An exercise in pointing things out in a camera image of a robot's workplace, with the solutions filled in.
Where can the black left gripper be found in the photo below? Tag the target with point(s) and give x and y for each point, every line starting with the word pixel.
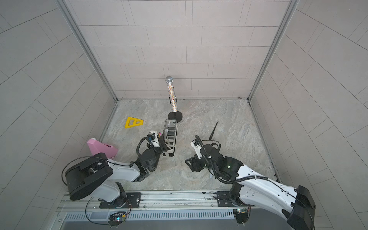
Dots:
pixel 163 145

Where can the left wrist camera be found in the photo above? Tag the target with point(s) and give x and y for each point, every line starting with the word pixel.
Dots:
pixel 153 137

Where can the black microphone stand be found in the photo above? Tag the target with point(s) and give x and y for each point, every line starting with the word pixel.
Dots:
pixel 175 114

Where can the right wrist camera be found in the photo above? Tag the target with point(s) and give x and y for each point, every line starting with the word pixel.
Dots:
pixel 197 147

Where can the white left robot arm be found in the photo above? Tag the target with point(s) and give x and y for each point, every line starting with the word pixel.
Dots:
pixel 99 176

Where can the right circuit board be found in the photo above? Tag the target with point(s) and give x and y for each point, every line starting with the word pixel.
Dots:
pixel 241 215

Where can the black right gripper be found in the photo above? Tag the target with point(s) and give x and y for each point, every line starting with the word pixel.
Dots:
pixel 194 160

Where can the left circuit board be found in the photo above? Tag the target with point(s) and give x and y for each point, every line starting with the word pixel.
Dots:
pixel 117 218

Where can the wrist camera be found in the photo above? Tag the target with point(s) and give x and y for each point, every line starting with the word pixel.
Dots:
pixel 197 147
pixel 153 137

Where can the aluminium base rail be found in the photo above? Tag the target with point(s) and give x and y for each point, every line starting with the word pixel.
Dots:
pixel 181 199

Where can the yellow triangle plastic piece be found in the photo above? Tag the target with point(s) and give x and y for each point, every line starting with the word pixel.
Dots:
pixel 133 122

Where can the white vent grille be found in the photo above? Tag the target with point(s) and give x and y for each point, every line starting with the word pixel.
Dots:
pixel 102 216

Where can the aluminium corner profile right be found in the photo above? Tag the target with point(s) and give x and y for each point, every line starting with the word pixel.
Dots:
pixel 280 32

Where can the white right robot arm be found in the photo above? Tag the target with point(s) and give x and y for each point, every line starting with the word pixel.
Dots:
pixel 249 188

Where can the pink plastic block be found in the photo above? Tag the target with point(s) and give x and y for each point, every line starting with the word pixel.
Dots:
pixel 98 147

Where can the aluminium corner profile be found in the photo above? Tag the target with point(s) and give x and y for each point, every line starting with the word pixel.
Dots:
pixel 280 32
pixel 83 43

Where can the glitter silver microphone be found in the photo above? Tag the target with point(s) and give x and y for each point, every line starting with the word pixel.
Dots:
pixel 170 86

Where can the circuit board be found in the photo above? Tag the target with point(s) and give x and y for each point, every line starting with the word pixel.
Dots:
pixel 117 218
pixel 241 215

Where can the aluminium corner profile left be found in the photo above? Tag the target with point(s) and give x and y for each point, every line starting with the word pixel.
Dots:
pixel 83 43

